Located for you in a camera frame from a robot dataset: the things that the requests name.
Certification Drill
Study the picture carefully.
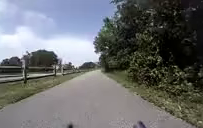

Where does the row of trees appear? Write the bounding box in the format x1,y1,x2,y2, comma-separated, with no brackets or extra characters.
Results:
93,0,203,101

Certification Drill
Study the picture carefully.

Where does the grey asphalt path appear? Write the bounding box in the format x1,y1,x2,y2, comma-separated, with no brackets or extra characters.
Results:
0,69,196,128

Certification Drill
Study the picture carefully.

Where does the grass strip with fence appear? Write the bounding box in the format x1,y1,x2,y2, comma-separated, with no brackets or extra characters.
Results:
0,69,94,114

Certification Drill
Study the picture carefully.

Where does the grass verge beside trees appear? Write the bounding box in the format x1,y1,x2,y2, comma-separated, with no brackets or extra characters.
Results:
103,69,203,128

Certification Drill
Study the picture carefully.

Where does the wooden rail fence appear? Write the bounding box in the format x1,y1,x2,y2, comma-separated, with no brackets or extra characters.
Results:
0,58,90,85

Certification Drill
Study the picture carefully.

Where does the large building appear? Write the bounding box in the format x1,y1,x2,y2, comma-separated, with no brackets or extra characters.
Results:
28,49,59,68

